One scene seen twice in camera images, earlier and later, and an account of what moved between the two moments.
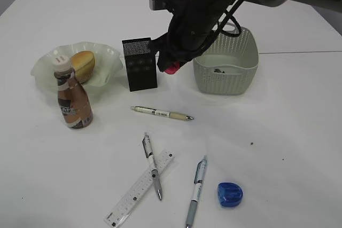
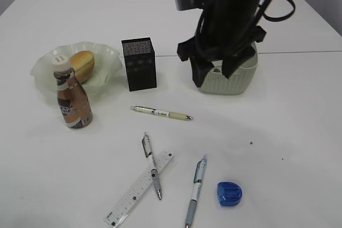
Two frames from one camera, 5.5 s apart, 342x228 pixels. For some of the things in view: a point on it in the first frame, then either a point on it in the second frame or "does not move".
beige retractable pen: (163, 112) does not move
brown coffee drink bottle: (74, 104) does not move
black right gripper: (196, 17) → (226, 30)
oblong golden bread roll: (83, 64) does not move
